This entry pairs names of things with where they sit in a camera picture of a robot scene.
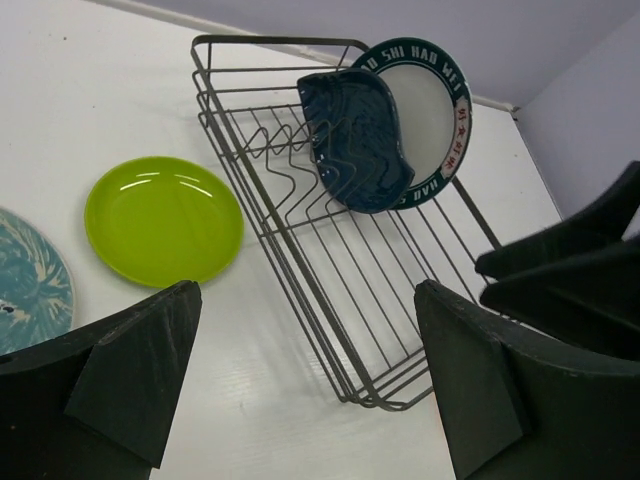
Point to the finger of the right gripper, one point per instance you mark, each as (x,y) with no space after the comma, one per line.
(590,300)
(601,223)

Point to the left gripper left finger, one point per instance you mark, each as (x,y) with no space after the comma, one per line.
(99,401)

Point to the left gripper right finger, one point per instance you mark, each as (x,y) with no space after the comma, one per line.
(516,404)

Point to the green rimmed white plate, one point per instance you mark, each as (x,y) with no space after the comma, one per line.
(434,108)

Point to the dark blue shell plate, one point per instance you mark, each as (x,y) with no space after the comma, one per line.
(355,138)

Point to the red and teal plate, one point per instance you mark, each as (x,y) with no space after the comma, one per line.
(37,291)

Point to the lime green plate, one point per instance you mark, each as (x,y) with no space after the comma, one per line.
(158,220)

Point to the wire dish rack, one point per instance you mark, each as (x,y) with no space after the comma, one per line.
(349,278)

